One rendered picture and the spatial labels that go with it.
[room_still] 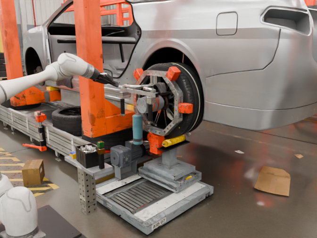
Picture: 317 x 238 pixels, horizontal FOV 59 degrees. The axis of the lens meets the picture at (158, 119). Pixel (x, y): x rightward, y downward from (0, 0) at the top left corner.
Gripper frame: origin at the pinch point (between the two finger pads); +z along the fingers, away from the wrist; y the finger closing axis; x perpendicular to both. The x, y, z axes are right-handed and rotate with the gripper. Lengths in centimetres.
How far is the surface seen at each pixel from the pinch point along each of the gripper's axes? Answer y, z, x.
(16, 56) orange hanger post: -217, 25, 122
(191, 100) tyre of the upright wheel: 24, 61, 0
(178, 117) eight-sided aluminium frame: 12, 58, -12
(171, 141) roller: -7, 74, -25
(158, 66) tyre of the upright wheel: 0, 50, 35
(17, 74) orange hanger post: -226, 33, 101
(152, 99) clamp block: 6.9, 32.5, -3.5
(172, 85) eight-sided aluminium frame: 16, 47, 11
